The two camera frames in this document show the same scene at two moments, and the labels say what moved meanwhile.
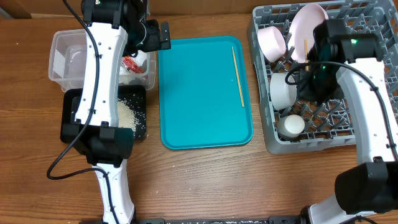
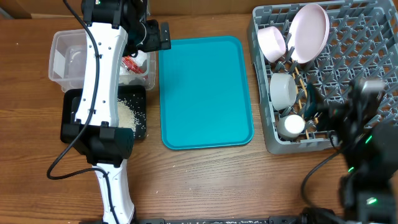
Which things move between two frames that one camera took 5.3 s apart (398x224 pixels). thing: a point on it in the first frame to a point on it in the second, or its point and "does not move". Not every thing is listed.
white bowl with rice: x=282 y=94 does not move
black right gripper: x=305 y=93 to x=332 y=112
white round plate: x=301 y=28 does not move
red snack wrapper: x=132 y=65 does not move
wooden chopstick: x=306 y=54 to x=300 y=106
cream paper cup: x=291 y=126 does not move
